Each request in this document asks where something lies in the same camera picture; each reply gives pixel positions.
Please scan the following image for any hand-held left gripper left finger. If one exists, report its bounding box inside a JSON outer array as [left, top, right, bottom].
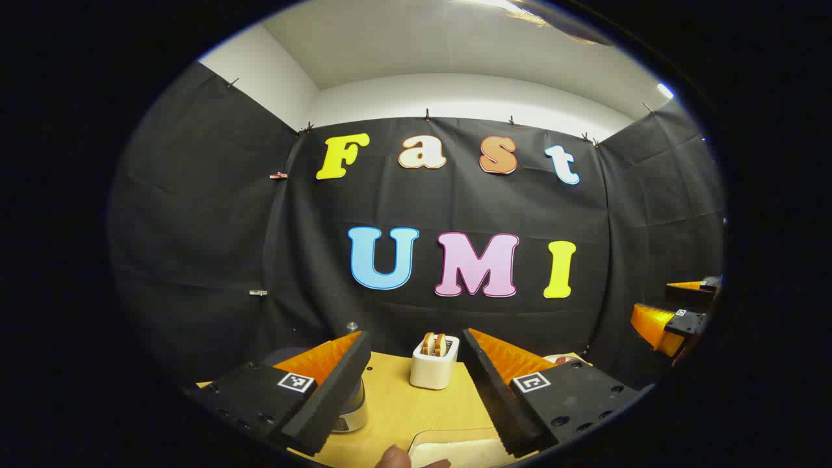
[[185, 330, 372, 457]]

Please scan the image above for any white toaster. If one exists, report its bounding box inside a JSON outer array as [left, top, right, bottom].
[[410, 333, 460, 391]]

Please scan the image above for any dark grey rice cooker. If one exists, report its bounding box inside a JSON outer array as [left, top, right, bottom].
[[263, 346, 369, 434]]

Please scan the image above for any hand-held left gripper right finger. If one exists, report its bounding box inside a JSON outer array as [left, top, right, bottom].
[[460, 328, 641, 459]]

